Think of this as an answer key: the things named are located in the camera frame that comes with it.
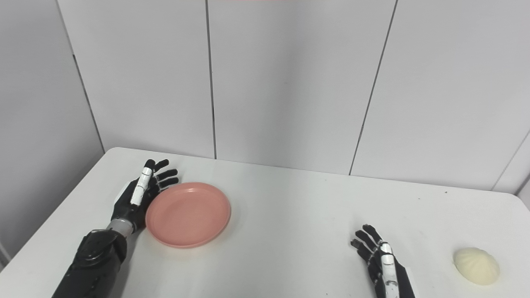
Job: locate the pink round plate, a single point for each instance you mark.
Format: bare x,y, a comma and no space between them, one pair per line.
188,214

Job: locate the cream steamed bun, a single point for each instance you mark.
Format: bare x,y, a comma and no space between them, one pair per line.
476,265

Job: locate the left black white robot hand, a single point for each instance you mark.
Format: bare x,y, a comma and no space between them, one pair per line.
138,196

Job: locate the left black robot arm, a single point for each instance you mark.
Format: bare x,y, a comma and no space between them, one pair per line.
95,263

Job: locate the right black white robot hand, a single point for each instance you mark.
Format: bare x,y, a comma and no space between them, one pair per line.
385,267

